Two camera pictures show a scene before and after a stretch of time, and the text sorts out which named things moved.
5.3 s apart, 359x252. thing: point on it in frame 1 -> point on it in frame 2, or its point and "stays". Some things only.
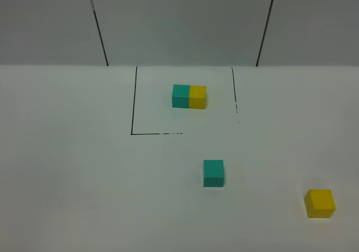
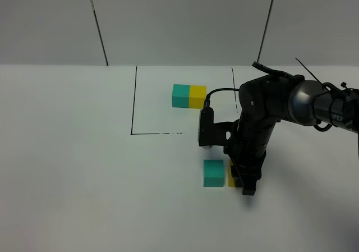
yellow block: x=319 y=203 -> x=231 y=182
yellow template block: x=197 y=97 stays
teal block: x=213 y=173 stays
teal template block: x=180 y=96 stays
